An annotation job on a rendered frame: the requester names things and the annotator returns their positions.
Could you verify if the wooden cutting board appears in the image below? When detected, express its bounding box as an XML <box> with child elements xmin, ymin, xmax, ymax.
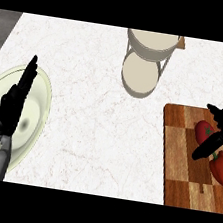
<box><xmin>149</xmin><ymin>101</ymin><xmax>223</xmax><ymax>215</ymax></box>

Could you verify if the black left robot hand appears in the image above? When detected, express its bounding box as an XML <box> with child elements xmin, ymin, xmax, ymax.
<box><xmin>0</xmin><ymin>50</ymin><xmax>42</xmax><ymax>144</ymax></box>

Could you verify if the red tomato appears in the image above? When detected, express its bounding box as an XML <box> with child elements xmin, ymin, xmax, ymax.
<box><xmin>192</xmin><ymin>118</ymin><xmax>219</xmax><ymax>148</ymax></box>

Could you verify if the brown wooden block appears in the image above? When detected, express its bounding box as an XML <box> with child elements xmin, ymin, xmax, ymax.
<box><xmin>174</xmin><ymin>35</ymin><xmax>188</xmax><ymax>51</ymax></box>

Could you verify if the pale green plate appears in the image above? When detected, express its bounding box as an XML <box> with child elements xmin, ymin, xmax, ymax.
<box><xmin>0</xmin><ymin>60</ymin><xmax>57</xmax><ymax>179</ymax></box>

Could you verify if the beige tiered basket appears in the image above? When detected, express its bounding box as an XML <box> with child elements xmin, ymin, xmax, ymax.
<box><xmin>117</xmin><ymin>28</ymin><xmax>181</xmax><ymax>104</ymax></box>

